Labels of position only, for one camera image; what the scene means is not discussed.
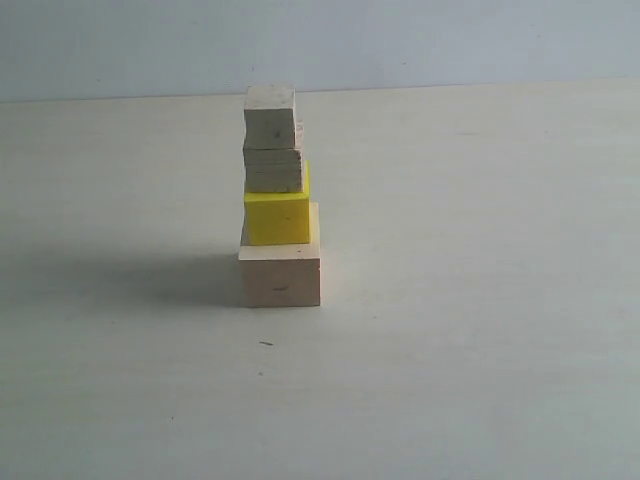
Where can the yellow cube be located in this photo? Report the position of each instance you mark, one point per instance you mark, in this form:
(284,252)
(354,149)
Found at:
(279,218)

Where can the large light wooden cube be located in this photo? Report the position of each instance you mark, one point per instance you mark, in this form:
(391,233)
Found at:
(287,275)

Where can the medium grained wooden cube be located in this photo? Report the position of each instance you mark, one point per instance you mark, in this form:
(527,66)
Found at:
(276,170)

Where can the small wooden cube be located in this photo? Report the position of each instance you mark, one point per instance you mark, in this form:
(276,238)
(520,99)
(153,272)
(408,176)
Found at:
(270,117)

